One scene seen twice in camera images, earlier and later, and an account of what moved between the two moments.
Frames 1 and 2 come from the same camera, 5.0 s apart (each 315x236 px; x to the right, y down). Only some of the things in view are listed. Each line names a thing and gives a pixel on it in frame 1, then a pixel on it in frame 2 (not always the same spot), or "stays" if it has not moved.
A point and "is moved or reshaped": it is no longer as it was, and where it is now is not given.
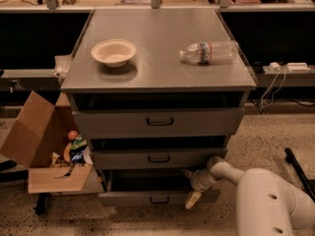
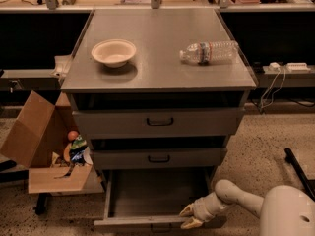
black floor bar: x=309 y=184 stays
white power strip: x=297 y=67 stays
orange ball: x=72 y=135 stays
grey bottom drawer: x=144 y=188 is moved or reshaped
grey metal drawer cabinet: x=158 y=91 stays
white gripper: x=201 y=180 → x=202 y=210
